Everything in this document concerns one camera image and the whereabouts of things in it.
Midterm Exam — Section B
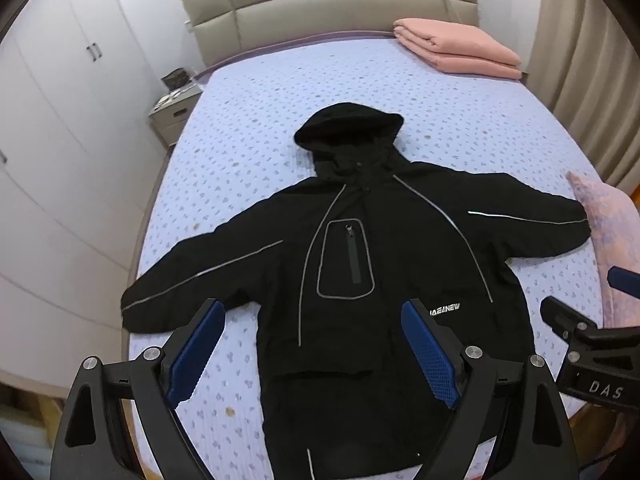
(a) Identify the pink pillow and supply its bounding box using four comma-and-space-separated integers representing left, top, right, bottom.
565, 170, 640, 331

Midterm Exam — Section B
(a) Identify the black hooded jacket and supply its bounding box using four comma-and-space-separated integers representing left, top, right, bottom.
121, 102, 592, 480

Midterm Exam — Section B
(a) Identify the grey nightstand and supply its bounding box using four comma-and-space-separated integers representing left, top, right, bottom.
147, 82, 203, 148

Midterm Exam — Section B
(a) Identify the floral quilted bed cover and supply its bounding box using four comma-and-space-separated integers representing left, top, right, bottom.
127, 35, 616, 480

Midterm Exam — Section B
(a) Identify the white wardrobe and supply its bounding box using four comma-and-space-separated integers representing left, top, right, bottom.
0, 0, 173, 386

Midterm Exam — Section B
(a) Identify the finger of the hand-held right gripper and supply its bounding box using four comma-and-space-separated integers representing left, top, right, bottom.
607, 266, 640, 292
541, 296, 596, 345

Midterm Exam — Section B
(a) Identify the beige curtain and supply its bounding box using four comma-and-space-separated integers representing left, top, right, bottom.
525, 0, 640, 196

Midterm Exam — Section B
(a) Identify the dark basket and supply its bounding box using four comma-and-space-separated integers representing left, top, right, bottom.
161, 67, 191, 89

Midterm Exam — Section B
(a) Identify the beige padded headboard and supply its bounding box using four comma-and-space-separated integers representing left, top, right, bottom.
180, 0, 482, 68

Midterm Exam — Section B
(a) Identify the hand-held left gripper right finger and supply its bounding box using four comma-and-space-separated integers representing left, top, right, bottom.
400, 298, 581, 480

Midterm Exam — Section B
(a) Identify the folded pink blanket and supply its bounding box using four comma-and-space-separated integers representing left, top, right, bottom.
392, 17, 523, 81

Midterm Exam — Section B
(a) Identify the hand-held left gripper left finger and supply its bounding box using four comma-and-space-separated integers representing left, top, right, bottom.
50, 298, 227, 480

